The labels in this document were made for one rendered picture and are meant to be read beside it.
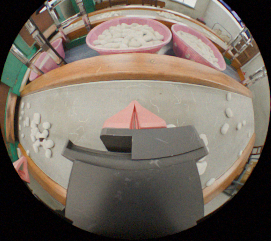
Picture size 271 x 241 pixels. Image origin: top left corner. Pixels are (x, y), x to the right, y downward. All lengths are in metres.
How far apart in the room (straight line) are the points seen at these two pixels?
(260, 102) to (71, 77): 4.65
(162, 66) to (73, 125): 0.21
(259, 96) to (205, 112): 4.34
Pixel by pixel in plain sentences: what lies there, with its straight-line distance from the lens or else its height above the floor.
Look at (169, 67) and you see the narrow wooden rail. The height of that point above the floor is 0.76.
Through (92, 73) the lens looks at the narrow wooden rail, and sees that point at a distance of 0.16.
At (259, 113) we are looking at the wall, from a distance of 4.56.
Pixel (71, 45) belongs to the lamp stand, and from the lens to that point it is 0.54.
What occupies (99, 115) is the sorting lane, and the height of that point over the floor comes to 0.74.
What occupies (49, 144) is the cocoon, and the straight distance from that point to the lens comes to 0.24.
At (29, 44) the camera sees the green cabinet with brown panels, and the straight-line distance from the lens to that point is 0.89.
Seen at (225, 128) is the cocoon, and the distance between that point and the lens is 0.26.
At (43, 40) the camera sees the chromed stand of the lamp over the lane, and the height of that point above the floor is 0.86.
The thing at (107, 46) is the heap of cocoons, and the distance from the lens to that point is 0.25.
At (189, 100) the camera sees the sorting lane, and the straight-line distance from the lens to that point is 0.18.
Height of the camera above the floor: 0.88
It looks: 76 degrees down
